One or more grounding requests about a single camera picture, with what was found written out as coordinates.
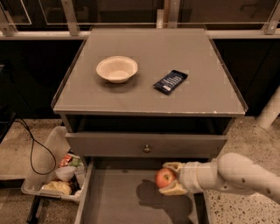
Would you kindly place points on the white paper bowl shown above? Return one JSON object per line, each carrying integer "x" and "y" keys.
{"x": 117, "y": 69}

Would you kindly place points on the brass drawer knob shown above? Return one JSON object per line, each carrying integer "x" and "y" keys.
{"x": 146, "y": 149}

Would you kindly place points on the red snack packet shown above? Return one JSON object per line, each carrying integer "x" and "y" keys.
{"x": 65, "y": 161}

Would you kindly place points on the grey drawer cabinet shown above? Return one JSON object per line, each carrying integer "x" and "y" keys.
{"x": 206, "y": 103}

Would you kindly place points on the grey top drawer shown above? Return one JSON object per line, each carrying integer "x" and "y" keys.
{"x": 131, "y": 145}

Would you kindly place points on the metal railing frame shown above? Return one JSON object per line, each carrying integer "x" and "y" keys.
{"x": 74, "y": 19}

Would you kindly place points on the dark blue snack bar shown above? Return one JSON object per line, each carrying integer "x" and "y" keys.
{"x": 170, "y": 82}

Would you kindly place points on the white table leg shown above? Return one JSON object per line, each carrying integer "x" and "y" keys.
{"x": 271, "y": 111}

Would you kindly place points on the yellow chip bag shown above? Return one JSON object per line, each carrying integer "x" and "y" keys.
{"x": 60, "y": 186}

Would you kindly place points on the small white bowl in bin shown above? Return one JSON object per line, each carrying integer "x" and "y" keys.
{"x": 65, "y": 173}

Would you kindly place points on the clear plastic storage bin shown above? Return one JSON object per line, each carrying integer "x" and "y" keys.
{"x": 45, "y": 161}

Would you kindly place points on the red apple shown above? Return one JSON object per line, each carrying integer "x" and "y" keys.
{"x": 164, "y": 177}

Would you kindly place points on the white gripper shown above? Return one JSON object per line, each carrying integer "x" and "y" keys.
{"x": 189, "y": 177}

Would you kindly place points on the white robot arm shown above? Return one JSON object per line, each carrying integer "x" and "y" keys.
{"x": 230, "y": 173}

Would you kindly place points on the open grey middle drawer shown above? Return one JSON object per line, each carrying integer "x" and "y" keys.
{"x": 123, "y": 191}

